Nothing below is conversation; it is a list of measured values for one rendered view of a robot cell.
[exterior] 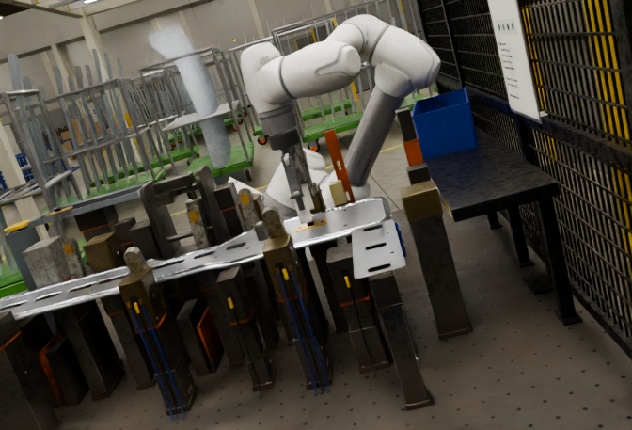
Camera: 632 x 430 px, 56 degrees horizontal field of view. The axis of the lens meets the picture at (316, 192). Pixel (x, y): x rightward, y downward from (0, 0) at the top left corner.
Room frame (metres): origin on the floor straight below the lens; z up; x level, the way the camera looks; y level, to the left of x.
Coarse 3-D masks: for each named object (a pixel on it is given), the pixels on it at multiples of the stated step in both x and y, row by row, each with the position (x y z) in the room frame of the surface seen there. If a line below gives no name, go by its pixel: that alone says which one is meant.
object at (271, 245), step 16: (272, 240) 1.28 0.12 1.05; (288, 240) 1.24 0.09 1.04; (272, 256) 1.21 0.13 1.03; (288, 256) 1.21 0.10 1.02; (272, 272) 1.21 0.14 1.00; (288, 272) 1.21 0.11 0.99; (288, 288) 1.21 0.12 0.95; (304, 288) 1.24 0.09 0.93; (288, 304) 1.21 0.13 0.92; (304, 304) 1.22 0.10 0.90; (288, 320) 1.22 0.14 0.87; (304, 320) 1.22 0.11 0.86; (304, 336) 1.22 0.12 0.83; (320, 336) 1.26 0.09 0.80; (304, 352) 1.21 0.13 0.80; (320, 352) 1.21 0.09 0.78; (304, 368) 1.22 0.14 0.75; (320, 368) 1.21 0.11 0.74; (320, 384) 1.20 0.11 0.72
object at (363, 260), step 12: (360, 228) 1.32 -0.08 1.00; (384, 228) 1.27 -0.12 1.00; (360, 240) 1.23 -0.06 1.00; (372, 240) 1.21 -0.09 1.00; (384, 240) 1.19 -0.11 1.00; (396, 240) 1.17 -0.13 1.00; (360, 252) 1.16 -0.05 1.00; (372, 252) 1.14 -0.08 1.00; (384, 252) 1.12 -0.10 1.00; (396, 252) 1.10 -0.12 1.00; (360, 264) 1.09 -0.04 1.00; (372, 264) 1.07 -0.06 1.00; (396, 264) 1.04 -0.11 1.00; (360, 276) 1.04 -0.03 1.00
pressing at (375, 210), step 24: (312, 216) 1.53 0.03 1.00; (336, 216) 1.46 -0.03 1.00; (360, 216) 1.40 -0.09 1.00; (384, 216) 1.35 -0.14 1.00; (240, 240) 1.51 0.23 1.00; (264, 240) 1.45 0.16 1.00; (312, 240) 1.34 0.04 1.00; (192, 264) 1.43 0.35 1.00; (216, 264) 1.38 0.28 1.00; (48, 288) 1.61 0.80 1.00; (72, 288) 1.54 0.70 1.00; (96, 288) 1.47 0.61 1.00; (24, 312) 1.46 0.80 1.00
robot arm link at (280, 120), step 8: (272, 112) 1.41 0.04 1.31; (280, 112) 1.41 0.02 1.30; (288, 112) 1.42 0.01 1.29; (264, 120) 1.42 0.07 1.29; (272, 120) 1.41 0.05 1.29; (280, 120) 1.41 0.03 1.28; (288, 120) 1.41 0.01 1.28; (296, 120) 1.46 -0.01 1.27; (264, 128) 1.42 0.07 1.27; (272, 128) 1.41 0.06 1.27; (280, 128) 1.41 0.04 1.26; (288, 128) 1.41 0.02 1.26
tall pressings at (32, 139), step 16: (16, 64) 5.52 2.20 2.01; (16, 80) 5.37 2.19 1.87; (16, 96) 5.23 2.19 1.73; (32, 128) 5.33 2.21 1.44; (32, 144) 5.18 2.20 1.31; (48, 176) 5.33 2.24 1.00; (48, 192) 5.25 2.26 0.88; (0, 208) 5.25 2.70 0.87; (0, 224) 5.17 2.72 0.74; (0, 240) 5.09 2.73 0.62; (0, 256) 5.28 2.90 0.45; (0, 272) 5.23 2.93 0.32
